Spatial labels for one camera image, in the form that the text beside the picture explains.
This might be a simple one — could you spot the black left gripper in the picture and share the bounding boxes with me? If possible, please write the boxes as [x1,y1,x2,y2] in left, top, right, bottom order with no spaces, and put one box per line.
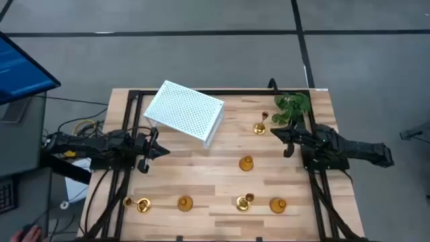
[132,126,171,174]

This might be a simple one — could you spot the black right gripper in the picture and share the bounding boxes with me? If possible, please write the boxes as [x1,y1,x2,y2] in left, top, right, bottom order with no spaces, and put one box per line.
[270,124,316,158]

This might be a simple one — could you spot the brass candlestick holder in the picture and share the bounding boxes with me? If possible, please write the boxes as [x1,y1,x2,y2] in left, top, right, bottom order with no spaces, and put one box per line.
[122,196,152,215]
[235,192,255,212]
[252,110,270,136]

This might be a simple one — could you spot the amber glass candle holder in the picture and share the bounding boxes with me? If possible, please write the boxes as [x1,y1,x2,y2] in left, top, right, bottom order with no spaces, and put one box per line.
[269,197,288,215]
[177,195,194,213]
[239,155,255,172]

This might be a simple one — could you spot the green potted plant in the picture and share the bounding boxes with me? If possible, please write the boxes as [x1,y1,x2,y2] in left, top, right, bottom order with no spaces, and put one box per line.
[271,92,312,126]

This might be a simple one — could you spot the white perforated metal riser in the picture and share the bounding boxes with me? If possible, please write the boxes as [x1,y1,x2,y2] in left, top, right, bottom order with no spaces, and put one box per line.
[143,79,225,150]

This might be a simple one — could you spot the white paper sheet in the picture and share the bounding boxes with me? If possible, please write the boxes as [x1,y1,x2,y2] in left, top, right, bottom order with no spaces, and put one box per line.
[64,157,93,204]

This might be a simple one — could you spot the black metal floor stand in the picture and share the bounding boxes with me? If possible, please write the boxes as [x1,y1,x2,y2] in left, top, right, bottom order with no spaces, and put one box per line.
[399,120,430,142]

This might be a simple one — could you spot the grey desk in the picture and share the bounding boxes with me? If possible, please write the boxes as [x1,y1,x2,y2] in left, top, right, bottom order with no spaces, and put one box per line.
[0,92,53,242]

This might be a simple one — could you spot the person's hand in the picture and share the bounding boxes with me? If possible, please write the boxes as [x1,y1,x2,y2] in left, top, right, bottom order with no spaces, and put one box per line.
[9,225,43,242]

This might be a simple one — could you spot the blue screen monitor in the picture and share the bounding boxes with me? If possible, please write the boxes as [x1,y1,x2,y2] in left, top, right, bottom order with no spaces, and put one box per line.
[0,32,62,106]

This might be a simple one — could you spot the black keyboard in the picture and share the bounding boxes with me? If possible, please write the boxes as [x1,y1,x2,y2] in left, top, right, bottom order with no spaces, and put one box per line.
[0,177,16,214]

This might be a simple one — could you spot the yellow cable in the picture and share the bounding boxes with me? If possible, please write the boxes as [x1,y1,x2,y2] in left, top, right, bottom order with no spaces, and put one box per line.
[72,119,98,136]

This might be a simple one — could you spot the black floor cable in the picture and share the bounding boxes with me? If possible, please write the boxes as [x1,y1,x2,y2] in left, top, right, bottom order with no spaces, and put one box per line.
[33,95,109,106]

